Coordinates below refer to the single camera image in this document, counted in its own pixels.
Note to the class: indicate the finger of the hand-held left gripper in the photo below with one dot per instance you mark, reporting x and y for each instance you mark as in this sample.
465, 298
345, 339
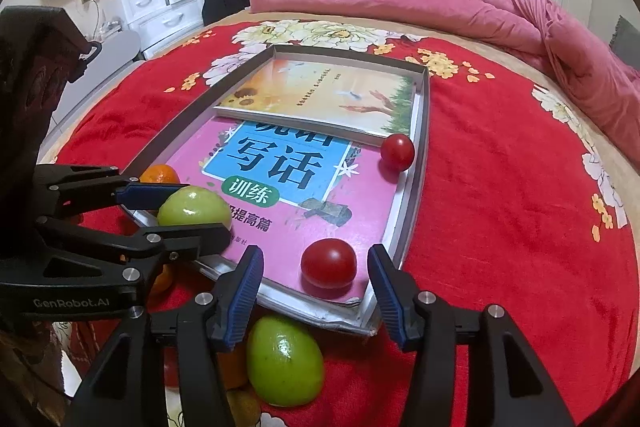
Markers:
200, 239
145, 193

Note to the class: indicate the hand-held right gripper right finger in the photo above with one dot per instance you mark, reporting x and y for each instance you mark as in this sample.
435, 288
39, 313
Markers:
387, 297

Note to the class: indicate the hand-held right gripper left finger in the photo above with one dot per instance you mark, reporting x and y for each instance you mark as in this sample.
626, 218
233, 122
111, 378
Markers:
245, 297

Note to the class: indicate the orange mandarin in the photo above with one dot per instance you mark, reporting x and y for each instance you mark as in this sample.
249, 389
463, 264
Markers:
159, 174
235, 369
162, 279

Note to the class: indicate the small green jujube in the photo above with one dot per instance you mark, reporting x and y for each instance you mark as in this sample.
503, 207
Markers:
192, 207

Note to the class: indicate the red cherry tomato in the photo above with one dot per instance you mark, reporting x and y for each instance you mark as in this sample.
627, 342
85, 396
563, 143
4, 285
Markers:
171, 367
328, 263
398, 152

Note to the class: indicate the large green jujube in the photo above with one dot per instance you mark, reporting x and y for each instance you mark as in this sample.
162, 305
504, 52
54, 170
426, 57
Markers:
285, 362

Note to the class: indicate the shallow grey cardboard box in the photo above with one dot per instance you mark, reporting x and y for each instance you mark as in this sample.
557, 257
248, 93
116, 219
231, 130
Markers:
412, 207

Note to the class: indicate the pink workbook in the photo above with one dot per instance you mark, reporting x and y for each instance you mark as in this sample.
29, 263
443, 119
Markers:
365, 192

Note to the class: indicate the grey padded bench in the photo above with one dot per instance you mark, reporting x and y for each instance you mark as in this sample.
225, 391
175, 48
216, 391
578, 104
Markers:
100, 72

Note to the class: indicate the white drawer cabinet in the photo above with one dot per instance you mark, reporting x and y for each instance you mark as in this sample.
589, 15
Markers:
165, 17

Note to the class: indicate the yellow sunflower book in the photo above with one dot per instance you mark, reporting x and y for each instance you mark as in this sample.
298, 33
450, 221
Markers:
310, 92

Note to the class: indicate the black floor bag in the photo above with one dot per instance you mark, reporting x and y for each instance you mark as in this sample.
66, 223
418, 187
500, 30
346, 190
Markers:
222, 7

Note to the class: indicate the pink quilt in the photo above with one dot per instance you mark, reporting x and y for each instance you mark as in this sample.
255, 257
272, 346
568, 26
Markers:
400, 2

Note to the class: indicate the grey padded headboard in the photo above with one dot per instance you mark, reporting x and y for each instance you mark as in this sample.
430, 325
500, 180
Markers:
627, 42

